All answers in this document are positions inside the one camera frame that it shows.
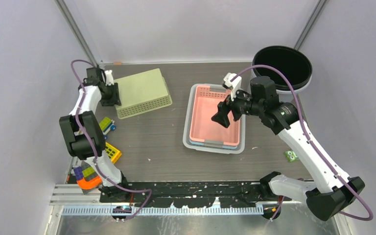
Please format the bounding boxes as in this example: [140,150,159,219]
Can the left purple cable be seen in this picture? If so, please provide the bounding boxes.
[70,59,153,221]

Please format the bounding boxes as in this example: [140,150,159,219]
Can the pale green perforated basket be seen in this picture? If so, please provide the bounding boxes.
[115,68,172,119]

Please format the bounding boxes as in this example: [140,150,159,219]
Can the slotted cable duct rail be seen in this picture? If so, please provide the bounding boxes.
[61,204,264,216]

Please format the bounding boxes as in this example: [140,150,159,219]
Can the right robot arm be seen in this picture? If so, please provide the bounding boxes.
[212,73,365,221]

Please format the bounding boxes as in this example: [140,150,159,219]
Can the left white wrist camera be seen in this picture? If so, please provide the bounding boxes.
[104,70,114,86]

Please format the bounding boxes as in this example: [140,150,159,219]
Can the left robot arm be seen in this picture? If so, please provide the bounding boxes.
[59,68,131,203]

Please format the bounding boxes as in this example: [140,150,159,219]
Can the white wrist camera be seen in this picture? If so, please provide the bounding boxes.
[104,70,114,86]
[222,72,242,101]

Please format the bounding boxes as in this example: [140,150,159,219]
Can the light blue basket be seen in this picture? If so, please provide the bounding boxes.
[189,141,240,150]

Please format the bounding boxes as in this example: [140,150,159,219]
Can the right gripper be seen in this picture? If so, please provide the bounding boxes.
[212,83,264,127]

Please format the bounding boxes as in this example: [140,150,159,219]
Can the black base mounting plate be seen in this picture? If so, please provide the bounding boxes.
[100,181,281,209]

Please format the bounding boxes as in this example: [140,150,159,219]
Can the black grey round bin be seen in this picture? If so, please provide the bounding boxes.
[252,46,313,102]

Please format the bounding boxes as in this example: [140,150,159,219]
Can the yellow grid toy block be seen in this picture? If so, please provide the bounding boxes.
[105,142,122,164]

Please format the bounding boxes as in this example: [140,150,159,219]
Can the orange curved toy piece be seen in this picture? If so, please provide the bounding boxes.
[76,175,102,190]

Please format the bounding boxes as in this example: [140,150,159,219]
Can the grey outer basket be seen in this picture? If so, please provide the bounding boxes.
[183,84,246,154]

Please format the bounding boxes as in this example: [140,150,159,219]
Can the pink perforated basket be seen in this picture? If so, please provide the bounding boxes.
[189,84,241,147]

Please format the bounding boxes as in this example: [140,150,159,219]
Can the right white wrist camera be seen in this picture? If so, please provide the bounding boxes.
[222,72,242,101]

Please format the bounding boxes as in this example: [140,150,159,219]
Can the toy car with blue wheels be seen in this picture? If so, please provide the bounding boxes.
[99,117,116,135]

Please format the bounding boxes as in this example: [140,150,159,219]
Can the green owl toy block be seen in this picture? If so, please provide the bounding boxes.
[284,150,299,162]

